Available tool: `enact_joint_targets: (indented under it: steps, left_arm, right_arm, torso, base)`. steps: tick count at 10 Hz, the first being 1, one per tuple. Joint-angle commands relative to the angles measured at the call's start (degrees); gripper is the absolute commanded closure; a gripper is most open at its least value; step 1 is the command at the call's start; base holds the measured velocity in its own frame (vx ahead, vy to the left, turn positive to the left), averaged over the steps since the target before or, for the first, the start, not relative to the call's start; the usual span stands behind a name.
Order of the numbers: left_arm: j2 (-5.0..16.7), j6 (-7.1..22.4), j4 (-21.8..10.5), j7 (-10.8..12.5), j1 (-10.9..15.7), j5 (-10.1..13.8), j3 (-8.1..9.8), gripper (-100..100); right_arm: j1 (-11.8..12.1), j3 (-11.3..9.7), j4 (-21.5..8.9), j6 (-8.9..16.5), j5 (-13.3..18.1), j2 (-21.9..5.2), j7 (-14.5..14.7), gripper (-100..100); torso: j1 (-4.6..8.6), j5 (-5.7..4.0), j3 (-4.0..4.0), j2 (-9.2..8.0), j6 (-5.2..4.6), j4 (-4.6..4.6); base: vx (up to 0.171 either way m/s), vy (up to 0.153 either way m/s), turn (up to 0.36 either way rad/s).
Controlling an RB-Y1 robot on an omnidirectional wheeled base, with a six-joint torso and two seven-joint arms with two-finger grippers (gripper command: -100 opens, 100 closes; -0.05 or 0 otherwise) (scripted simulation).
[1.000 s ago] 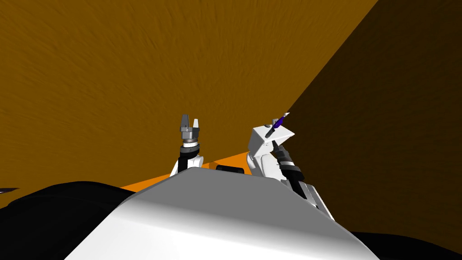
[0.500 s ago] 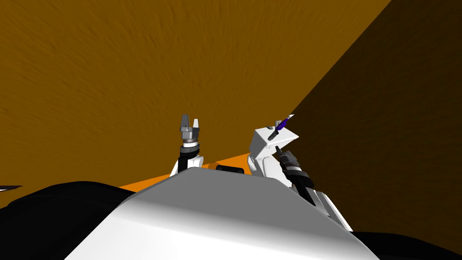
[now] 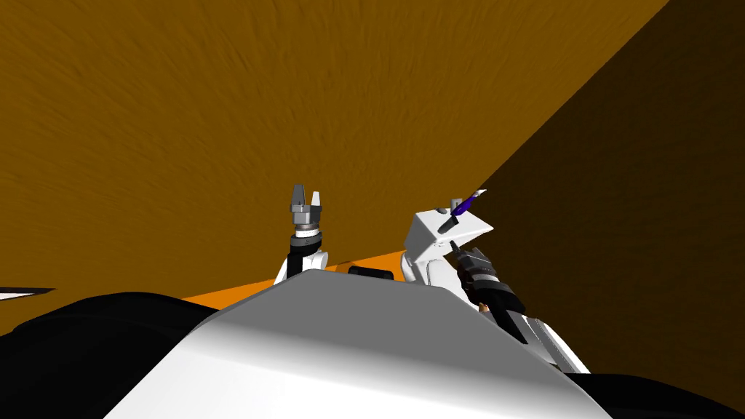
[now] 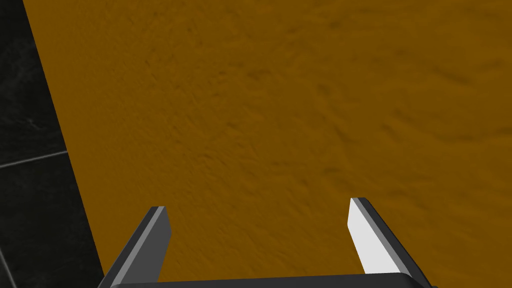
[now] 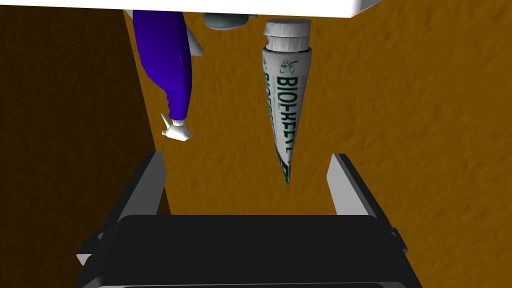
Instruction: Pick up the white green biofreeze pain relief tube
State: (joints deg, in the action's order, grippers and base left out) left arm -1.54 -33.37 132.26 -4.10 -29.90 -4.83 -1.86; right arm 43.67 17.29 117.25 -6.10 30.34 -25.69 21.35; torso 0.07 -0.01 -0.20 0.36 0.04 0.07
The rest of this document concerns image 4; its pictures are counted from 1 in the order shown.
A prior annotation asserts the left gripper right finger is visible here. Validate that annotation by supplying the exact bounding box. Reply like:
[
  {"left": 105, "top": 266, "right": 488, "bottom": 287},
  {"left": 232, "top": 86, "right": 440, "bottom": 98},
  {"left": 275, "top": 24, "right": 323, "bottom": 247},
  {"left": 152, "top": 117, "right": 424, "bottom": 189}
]
[{"left": 346, "top": 197, "right": 433, "bottom": 287}]

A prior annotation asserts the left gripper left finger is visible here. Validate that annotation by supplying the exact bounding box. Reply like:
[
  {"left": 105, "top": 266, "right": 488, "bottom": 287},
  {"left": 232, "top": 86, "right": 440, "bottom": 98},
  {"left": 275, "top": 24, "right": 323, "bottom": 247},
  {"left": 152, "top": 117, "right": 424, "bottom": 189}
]
[{"left": 98, "top": 205, "right": 173, "bottom": 288}]

